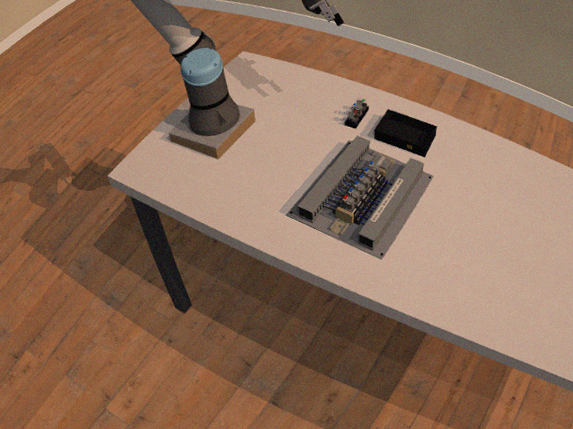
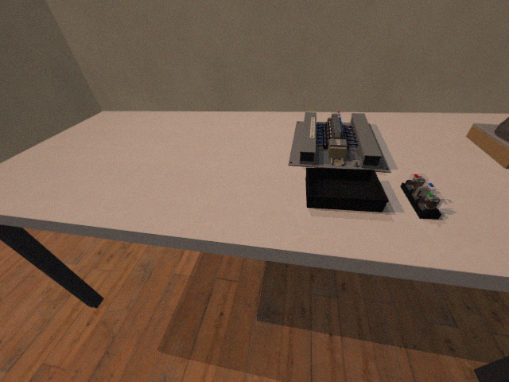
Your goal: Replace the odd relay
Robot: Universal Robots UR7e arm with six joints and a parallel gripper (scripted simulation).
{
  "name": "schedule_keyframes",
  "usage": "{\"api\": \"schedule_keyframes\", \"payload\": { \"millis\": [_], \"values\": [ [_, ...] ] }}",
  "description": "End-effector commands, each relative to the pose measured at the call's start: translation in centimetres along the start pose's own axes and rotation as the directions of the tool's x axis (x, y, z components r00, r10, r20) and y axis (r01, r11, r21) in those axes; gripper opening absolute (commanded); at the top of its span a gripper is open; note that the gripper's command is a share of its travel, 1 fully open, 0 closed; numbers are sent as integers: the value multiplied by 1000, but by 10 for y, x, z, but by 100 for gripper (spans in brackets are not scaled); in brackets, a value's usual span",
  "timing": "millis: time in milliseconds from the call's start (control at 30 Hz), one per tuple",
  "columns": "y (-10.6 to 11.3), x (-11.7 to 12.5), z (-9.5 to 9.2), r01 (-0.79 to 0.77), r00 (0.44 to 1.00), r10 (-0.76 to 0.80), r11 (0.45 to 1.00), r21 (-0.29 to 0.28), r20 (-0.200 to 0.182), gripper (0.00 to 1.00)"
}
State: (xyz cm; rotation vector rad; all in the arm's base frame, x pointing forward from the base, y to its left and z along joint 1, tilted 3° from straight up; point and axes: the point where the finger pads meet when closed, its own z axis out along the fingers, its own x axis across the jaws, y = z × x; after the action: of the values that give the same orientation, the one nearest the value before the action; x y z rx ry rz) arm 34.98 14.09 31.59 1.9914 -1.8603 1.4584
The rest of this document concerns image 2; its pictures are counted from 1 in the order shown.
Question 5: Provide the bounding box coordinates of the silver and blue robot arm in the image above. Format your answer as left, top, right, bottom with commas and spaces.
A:
495, 117, 509, 142

